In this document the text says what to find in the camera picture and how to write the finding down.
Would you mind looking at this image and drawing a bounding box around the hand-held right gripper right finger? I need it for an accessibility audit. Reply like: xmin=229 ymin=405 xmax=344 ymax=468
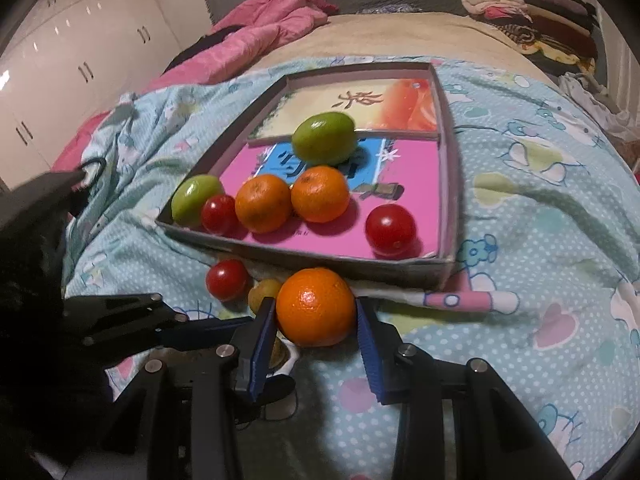
xmin=354 ymin=296 xmax=576 ymax=480

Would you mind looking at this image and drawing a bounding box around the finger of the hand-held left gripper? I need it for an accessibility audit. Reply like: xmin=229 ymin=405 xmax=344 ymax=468
xmin=64 ymin=291 xmax=261 ymax=367
xmin=235 ymin=374 xmax=297 ymax=423

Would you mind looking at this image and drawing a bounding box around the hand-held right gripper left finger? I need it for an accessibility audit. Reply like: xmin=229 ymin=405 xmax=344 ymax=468
xmin=100 ymin=297 xmax=278 ymax=480

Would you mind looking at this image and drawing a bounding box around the small brownish-green jujube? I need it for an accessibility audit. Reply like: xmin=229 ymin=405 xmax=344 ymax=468
xmin=247 ymin=278 xmax=283 ymax=313
xmin=270 ymin=337 xmax=291 ymax=368

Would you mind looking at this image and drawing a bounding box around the red cherry tomato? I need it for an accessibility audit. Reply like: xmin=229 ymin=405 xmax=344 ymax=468
xmin=201 ymin=194 xmax=240 ymax=236
xmin=365 ymin=203 xmax=417 ymax=257
xmin=206 ymin=259 xmax=251 ymax=302

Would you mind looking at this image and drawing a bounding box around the orange tangerine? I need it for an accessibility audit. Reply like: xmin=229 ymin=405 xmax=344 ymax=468
xmin=291 ymin=165 xmax=351 ymax=224
xmin=234 ymin=174 xmax=293 ymax=234
xmin=276 ymin=267 xmax=357 ymax=348

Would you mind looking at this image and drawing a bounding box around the shallow grey cardboard box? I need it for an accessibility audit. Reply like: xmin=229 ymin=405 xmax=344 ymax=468
xmin=156 ymin=62 xmax=463 ymax=292

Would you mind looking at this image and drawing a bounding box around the large green jujube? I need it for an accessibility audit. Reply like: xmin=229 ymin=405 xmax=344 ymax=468
xmin=171 ymin=175 xmax=226 ymax=227
xmin=291 ymin=111 xmax=358 ymax=167

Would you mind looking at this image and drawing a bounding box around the pink and white pen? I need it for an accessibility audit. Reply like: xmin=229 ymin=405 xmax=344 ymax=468
xmin=424 ymin=290 xmax=521 ymax=313

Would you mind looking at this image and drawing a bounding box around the light blue printed blanket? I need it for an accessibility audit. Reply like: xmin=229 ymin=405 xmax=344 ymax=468
xmin=62 ymin=55 xmax=640 ymax=480

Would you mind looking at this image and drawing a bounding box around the glossy white wardrobe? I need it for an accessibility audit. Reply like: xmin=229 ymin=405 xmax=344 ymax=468
xmin=0 ymin=0 xmax=183 ymax=191

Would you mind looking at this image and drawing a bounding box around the black cloth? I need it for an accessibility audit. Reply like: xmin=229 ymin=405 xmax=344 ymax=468
xmin=165 ymin=25 xmax=246 ymax=73

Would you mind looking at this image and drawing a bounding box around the pink quilt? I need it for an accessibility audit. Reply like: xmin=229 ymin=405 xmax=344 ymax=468
xmin=52 ymin=0 xmax=331 ymax=173

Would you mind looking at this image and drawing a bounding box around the beige fleece blanket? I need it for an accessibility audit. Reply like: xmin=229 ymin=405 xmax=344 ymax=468
xmin=247 ymin=10 xmax=556 ymax=86

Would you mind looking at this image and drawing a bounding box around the white plastic bag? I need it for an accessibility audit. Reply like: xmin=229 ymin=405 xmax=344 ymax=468
xmin=557 ymin=72 xmax=640 ymax=131

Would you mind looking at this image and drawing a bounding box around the blue patterned pillow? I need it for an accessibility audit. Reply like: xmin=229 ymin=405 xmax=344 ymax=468
xmin=360 ymin=2 xmax=426 ymax=15

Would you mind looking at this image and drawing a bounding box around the stack of folded clothes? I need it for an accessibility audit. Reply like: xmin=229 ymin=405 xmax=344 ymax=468
xmin=457 ymin=0 xmax=601 ymax=78

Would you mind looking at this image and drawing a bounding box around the cream satin curtain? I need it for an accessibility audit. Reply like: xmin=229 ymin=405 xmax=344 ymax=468
xmin=597 ymin=5 xmax=640 ymax=126

